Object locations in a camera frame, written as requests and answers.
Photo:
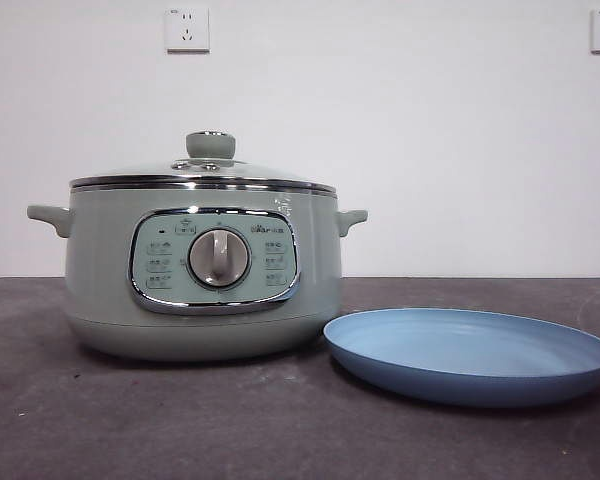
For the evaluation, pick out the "glass lid with green knob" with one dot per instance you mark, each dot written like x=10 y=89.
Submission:
x=130 y=172

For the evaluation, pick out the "blue round plate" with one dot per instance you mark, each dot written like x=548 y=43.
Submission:
x=460 y=360

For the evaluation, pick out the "pale green electric steamer pot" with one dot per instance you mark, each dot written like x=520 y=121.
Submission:
x=100 y=280

